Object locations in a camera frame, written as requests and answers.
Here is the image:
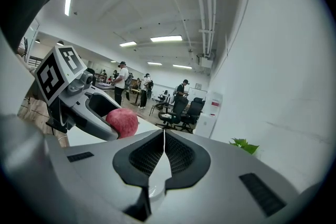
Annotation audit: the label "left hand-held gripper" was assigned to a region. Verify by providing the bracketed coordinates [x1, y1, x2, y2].
[34, 45, 123, 142]

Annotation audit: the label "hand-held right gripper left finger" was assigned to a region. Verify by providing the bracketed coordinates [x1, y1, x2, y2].
[43, 129, 166, 224]

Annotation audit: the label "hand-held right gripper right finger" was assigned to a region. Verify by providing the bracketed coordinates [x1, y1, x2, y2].
[146, 129, 301, 224]

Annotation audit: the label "red apple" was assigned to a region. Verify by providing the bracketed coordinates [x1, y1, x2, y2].
[105, 108, 139, 140]

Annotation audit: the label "green leafy plant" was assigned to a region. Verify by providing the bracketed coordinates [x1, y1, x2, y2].
[229, 138, 260, 155]

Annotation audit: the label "black office chair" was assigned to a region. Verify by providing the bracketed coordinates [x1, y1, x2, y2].
[174, 97, 206, 132]
[155, 96, 190, 131]

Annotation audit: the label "white cabinet red label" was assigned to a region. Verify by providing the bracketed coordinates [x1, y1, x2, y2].
[195, 91, 224, 138]

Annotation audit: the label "white ceiling box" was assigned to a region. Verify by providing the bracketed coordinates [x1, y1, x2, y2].
[196, 52, 215, 69]

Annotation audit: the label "white ceiling pipes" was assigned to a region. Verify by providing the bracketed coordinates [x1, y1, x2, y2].
[187, 0, 218, 57]

